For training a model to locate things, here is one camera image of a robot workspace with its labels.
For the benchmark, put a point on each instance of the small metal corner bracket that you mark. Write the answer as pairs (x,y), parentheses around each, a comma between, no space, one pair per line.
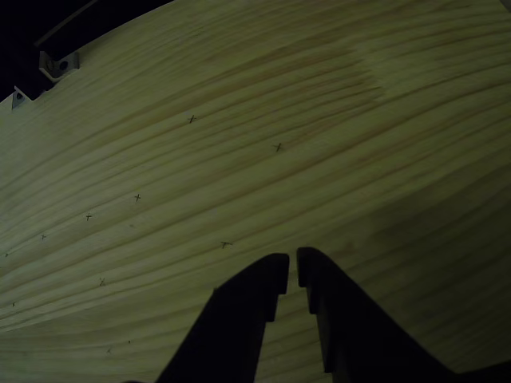
(18,99)
(50,65)

